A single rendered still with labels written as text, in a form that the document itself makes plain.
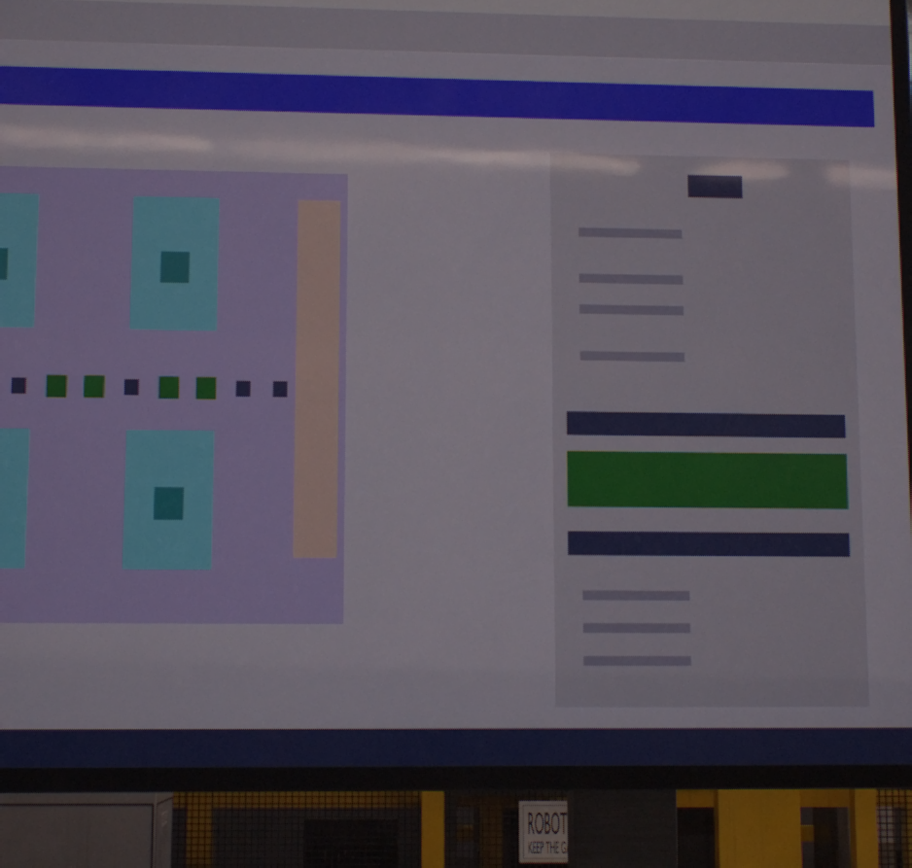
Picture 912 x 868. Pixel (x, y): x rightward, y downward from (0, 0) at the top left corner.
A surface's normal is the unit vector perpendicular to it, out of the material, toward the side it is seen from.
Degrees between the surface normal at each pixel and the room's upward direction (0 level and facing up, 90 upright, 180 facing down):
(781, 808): 90
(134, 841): 90
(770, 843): 90
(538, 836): 90
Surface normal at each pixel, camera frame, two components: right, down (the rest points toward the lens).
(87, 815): 0.01, -0.15
